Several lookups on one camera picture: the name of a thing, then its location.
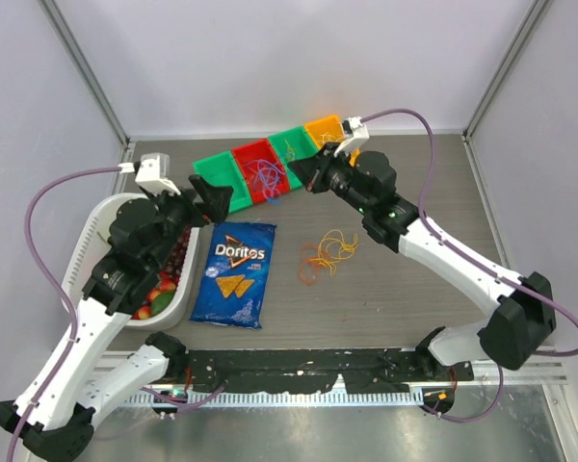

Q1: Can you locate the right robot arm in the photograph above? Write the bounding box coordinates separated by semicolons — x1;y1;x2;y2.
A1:
288;142;556;380

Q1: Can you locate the right frame post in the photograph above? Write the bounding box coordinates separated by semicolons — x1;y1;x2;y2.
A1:
462;0;553;142

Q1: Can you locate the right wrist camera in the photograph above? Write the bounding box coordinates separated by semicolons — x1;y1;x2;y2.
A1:
333;116;370;157

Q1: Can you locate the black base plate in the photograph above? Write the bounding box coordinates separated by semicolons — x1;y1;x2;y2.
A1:
130;346;476;395

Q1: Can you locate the frame post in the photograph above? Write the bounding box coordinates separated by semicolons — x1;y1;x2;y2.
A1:
38;0;130;148
462;0;553;142

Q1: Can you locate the left frame post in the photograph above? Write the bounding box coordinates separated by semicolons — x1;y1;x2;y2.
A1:
38;0;130;148

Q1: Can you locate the white slotted cable duct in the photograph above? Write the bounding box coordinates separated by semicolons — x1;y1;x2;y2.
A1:
124;388;424;409

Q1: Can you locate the white fruit basket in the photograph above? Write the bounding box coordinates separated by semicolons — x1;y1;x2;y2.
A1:
62;192;200;331

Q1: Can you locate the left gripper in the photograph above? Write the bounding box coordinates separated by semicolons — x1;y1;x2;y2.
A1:
147;173;234;268

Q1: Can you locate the right green bin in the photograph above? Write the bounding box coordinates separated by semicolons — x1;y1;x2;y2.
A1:
268;126;310;190

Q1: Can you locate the green bin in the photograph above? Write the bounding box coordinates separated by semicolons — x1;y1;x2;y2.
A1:
193;151;252;214
268;126;310;190

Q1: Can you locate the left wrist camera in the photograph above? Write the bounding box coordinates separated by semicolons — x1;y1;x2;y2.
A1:
118;153;172;192

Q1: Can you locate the blue Doritos chip bag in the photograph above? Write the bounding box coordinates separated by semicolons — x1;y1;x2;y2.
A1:
190;222;276;330

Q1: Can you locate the orange bin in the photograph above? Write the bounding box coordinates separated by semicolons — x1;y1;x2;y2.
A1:
302;115;344;158

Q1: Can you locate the red grapes bunch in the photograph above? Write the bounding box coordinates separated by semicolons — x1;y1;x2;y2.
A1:
160;227;191;286

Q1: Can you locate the red bin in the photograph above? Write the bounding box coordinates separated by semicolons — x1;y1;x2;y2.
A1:
231;139;291;205

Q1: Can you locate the green lime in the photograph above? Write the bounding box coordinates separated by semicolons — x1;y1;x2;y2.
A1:
150;292;174;317

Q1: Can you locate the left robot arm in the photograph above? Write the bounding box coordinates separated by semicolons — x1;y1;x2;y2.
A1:
0;175;233;461

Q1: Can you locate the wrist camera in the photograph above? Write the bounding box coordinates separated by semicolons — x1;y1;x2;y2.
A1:
333;116;370;157
118;153;172;192

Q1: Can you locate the left green bin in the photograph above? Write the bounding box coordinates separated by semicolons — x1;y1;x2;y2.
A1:
193;151;252;214

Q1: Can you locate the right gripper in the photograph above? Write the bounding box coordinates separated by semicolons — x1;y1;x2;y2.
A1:
288;143;372;217

